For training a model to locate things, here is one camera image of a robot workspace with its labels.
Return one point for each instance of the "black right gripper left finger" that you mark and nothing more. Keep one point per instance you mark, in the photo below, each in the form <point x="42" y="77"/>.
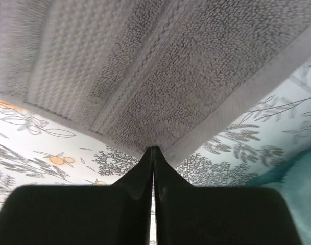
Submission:
<point x="82" y="214"/>

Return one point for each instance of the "grey terry towel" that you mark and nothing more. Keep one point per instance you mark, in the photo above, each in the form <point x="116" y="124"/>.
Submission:
<point x="135" y="74"/>

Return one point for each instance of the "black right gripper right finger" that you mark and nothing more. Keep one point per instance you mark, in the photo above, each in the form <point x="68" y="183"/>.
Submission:
<point x="186" y="214"/>

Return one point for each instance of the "floral patterned table mat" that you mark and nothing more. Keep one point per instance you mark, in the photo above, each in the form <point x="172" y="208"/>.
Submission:
<point x="37" y="151"/>

